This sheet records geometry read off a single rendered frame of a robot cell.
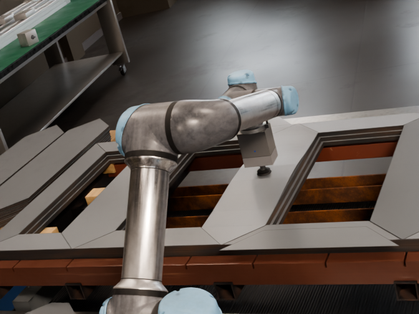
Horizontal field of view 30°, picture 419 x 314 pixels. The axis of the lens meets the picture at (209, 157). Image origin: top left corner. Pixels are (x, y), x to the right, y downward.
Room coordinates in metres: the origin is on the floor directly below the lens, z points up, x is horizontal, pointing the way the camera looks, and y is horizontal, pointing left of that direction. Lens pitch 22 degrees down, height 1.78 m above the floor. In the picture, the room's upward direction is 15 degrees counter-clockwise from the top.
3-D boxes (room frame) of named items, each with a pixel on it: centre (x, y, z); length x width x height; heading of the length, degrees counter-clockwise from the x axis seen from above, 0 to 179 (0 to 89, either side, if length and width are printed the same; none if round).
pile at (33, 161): (2.73, 0.66, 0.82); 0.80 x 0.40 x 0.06; 153
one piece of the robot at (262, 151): (2.06, -0.15, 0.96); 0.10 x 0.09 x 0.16; 156
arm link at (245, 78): (2.04, -0.14, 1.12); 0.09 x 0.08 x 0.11; 150
